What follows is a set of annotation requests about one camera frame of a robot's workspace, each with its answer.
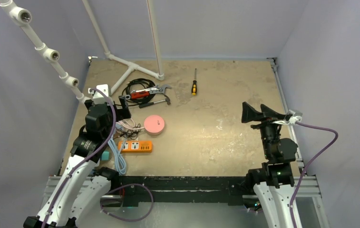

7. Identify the light blue cable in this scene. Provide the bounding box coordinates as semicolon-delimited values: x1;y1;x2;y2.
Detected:
107;137;127;176

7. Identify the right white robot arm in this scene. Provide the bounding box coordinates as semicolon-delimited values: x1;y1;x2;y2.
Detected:
241;102;302;228

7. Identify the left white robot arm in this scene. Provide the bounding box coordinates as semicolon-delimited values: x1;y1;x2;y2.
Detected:
23;97;131;228

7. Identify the orange power strip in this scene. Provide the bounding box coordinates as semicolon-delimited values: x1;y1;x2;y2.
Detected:
117;141;153;153

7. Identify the pink round disc charger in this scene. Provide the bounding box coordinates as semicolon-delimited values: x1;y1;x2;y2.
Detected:
144;115;165;135

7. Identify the teal small block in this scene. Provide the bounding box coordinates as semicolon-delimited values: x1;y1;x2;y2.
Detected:
100;151;110;161

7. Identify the yellow black screwdriver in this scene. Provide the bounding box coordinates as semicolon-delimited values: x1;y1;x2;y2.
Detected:
191;68;197;95

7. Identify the pink cable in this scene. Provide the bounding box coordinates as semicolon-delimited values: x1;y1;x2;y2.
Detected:
117;118;145;131

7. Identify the thin black wire tangle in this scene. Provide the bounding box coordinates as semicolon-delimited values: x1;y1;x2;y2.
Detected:
120;125;144;141

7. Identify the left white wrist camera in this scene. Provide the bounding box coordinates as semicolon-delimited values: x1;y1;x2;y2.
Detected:
88;84;110;105

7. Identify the red handled adjustable wrench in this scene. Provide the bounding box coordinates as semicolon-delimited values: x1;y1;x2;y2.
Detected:
125;84;172;100

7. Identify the coiled black cable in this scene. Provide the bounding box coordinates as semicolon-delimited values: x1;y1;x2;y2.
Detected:
121;78;157;106

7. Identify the black handled hammer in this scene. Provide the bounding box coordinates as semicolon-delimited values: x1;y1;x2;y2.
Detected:
138;96;171;108

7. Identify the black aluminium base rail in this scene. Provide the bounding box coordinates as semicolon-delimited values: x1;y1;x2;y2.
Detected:
116;176;258;207

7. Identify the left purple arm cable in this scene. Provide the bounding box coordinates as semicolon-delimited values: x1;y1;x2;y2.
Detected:
41;88;154;228

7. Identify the white PVC pipe frame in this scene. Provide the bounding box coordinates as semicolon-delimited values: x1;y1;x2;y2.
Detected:
0;0;165;105

